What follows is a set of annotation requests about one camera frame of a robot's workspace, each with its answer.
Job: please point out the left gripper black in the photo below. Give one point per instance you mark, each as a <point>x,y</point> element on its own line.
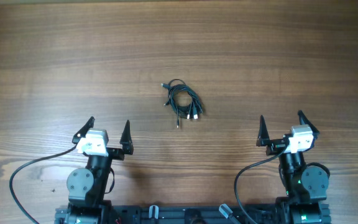
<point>117,154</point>

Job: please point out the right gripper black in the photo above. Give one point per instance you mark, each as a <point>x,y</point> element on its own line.
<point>275,145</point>

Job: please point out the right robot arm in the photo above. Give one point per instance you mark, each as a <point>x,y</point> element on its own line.
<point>305,184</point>

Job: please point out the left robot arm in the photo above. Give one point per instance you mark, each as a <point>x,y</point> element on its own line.
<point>87,186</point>

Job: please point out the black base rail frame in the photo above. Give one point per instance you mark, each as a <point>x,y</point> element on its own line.
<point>259,213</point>

